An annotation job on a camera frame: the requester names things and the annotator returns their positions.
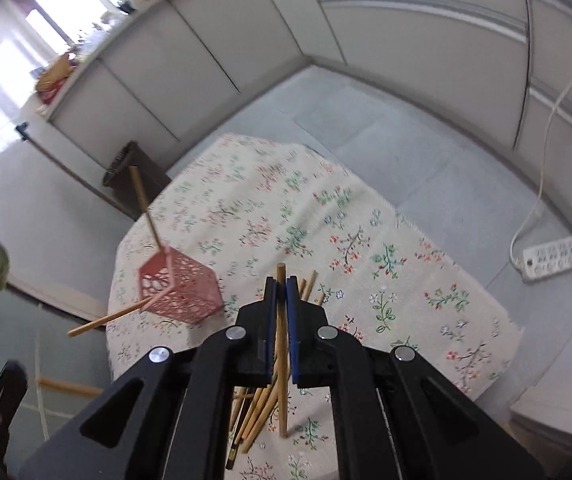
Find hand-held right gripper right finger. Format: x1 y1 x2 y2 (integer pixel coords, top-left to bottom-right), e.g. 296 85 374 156
286 276 547 480

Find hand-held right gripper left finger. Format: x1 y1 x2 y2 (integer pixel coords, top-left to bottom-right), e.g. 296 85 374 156
18 276 279 480

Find tan wooden chopstick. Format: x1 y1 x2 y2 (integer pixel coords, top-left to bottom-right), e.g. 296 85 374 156
276 262 291 440
67 287 174 337
129 165 176 291

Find pink perforated chopstick holder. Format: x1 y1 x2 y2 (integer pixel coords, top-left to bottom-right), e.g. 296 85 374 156
137 246 223 325

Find bunch of wooden chopsticks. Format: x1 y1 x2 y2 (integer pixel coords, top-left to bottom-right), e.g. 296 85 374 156
226 270 327 470

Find floral tablecloth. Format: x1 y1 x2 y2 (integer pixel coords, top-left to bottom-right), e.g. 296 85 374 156
106 132 524 480

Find dark brown trash bin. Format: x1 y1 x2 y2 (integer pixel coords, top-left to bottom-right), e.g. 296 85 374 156
102 141 172 221

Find wooden bar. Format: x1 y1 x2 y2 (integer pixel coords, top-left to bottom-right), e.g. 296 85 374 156
36 377 103 397

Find frosted glass sliding door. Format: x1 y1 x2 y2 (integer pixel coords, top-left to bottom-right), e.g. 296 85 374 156
0 125 139 480

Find white power strip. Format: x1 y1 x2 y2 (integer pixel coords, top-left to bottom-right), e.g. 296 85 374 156
521 236 572 282

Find black plastic object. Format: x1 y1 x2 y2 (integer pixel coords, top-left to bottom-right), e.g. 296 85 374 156
0 360 29 466

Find grey kitchen cabinets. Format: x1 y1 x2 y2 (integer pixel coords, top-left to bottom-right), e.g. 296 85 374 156
46 0 572 221

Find white kitchen countertop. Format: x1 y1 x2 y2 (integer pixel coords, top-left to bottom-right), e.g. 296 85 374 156
33 0 252 121

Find wicker basket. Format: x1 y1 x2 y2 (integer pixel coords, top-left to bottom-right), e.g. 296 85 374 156
35 52 76 95

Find kitchen window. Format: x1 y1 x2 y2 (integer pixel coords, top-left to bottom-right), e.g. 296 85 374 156
8 0 132 56

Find white power cable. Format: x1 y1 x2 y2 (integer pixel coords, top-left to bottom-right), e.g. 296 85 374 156
510 35 572 268

